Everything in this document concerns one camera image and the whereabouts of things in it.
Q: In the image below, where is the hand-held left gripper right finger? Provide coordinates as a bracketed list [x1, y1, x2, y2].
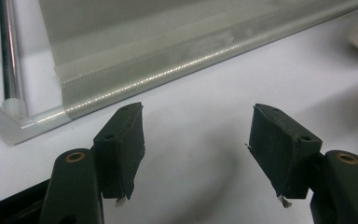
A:
[249, 103, 324, 200]

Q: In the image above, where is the chrome rack pole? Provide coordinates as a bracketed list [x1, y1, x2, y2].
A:
[0, 0, 24, 102]

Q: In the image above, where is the white plastic rack connector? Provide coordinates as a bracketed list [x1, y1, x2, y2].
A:
[0, 92, 73, 147]

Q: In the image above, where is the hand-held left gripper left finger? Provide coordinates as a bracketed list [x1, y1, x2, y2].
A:
[92, 102, 146, 200]

